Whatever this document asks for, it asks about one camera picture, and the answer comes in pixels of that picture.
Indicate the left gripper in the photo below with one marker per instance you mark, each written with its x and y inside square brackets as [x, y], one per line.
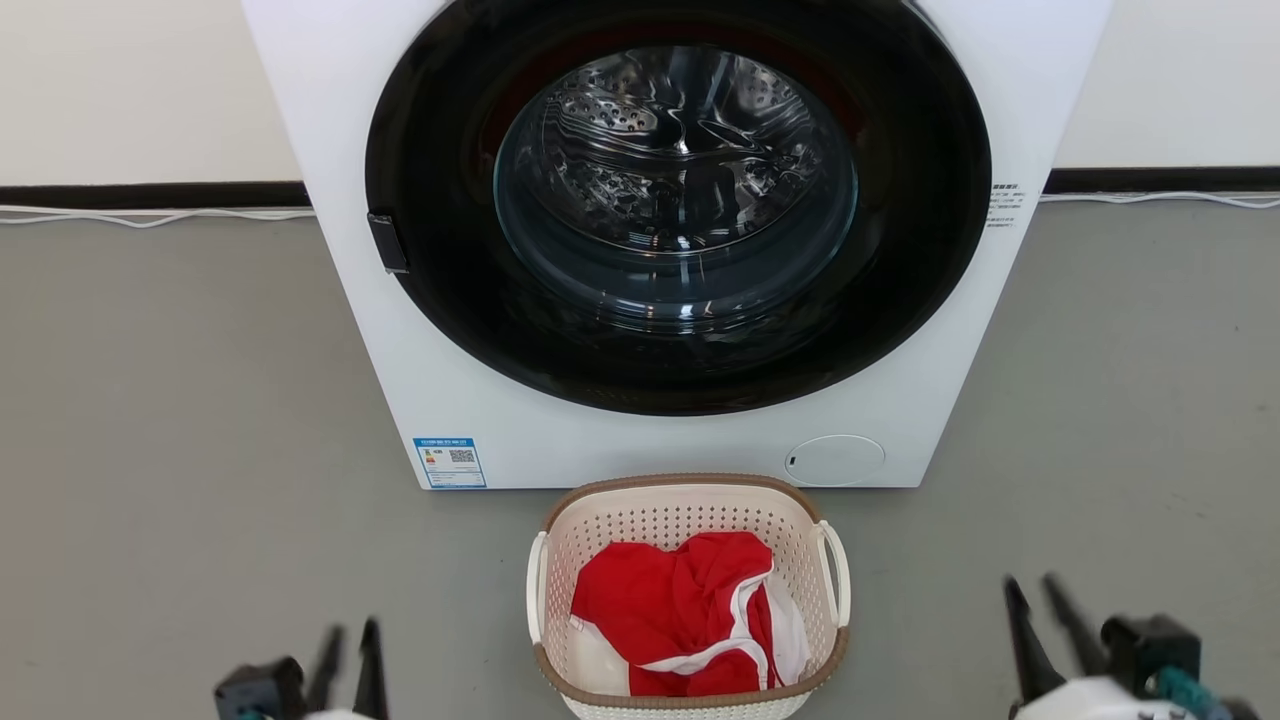
[260, 690]

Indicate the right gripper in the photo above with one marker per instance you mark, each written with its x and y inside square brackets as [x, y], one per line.
[1150, 655]

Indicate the white plastic laundry basket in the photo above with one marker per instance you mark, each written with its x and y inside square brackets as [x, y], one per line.
[670, 512]

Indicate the blue energy label sticker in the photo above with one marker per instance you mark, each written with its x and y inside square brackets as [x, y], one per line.
[450, 462]

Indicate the round white filter cover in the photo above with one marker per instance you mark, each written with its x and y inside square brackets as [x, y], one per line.
[835, 461]

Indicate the red garment with white trim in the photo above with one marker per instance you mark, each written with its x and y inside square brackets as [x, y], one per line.
[650, 605]

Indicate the white front-load washing machine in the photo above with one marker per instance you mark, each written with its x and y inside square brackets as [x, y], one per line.
[620, 450]

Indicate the round black glass washer door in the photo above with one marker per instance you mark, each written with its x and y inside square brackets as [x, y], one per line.
[440, 310]

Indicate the black washer door latch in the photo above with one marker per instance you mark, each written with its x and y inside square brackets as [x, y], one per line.
[388, 243]

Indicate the small printed text sticker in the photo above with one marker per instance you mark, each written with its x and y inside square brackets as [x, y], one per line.
[1005, 205]

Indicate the steel washer drum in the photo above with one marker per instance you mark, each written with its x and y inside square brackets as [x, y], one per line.
[660, 140]

